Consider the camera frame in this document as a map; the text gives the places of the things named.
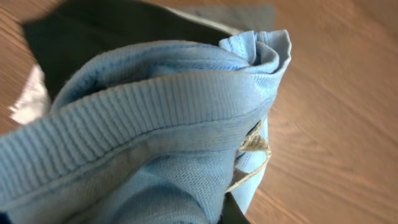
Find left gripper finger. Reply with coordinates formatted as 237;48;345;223
219;192;250;224

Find light blue printed t-shirt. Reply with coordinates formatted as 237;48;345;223
1;30;292;223

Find grey folded garment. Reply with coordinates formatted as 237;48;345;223
167;4;275;35

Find white folded garment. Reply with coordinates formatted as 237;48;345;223
9;64;50;125

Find black folded garment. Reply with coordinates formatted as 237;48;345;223
22;0;228;100

